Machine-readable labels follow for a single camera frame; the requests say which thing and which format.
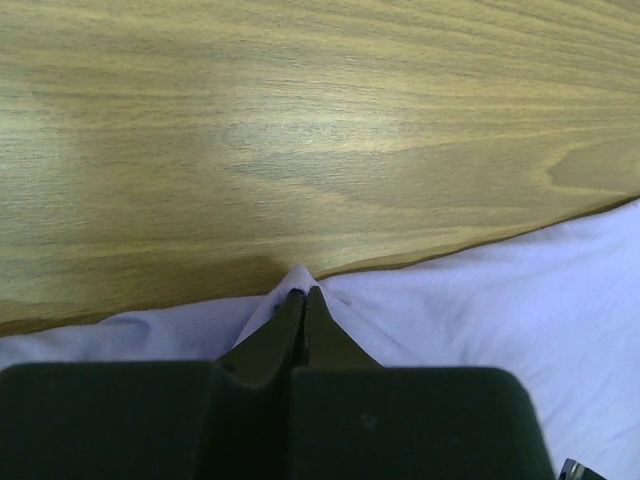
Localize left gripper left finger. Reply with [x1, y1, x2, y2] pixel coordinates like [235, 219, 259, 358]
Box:
[217, 289, 305, 389]

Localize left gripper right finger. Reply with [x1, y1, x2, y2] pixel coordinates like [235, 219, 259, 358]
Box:
[303, 287, 381, 370]

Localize purple t shirt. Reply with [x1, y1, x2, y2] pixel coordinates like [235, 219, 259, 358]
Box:
[1, 202, 639, 479]

